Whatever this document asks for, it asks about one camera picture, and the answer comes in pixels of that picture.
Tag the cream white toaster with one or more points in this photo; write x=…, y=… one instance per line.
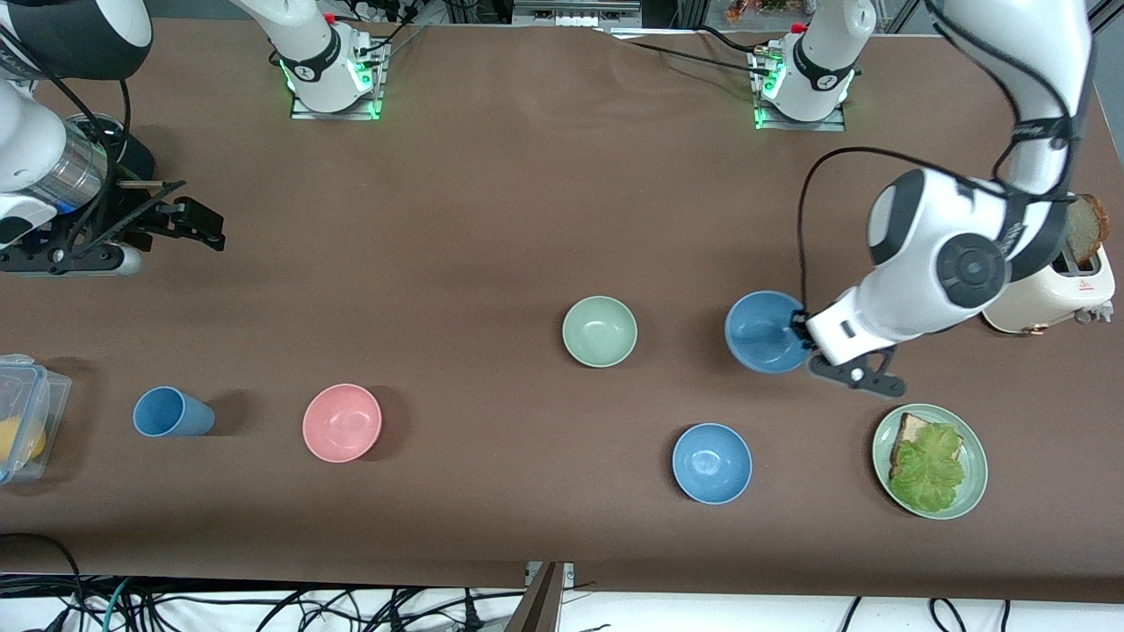
x=1054, y=303

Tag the light green plate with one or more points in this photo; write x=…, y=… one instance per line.
x=975, y=465

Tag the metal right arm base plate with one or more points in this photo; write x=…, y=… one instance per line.
x=338, y=114

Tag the green lettuce leaf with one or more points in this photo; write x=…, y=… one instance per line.
x=931, y=470

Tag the grey power strip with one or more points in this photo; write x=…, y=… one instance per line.
x=558, y=13

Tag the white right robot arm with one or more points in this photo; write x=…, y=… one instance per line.
x=303, y=44

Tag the brown table cover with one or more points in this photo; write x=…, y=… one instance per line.
x=439, y=219

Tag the yellow fruit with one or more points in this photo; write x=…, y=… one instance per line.
x=22, y=443

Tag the blue cup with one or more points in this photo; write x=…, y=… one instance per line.
x=171, y=412

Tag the toast slice with dark crust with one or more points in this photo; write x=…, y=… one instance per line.
x=913, y=428

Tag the light green bowl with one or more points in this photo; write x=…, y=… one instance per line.
x=600, y=332

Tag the metal table bracket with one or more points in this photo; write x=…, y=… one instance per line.
x=544, y=606

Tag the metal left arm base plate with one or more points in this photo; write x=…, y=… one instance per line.
x=803, y=125

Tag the clear plastic food container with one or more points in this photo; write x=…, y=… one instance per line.
x=53, y=395

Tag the blue bowl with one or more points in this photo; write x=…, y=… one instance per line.
x=712, y=463
x=760, y=333

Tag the pink bowl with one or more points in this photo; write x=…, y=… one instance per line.
x=342, y=423

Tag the brown bread slice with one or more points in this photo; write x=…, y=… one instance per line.
x=1087, y=230

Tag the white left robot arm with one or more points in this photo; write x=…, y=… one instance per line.
x=948, y=237

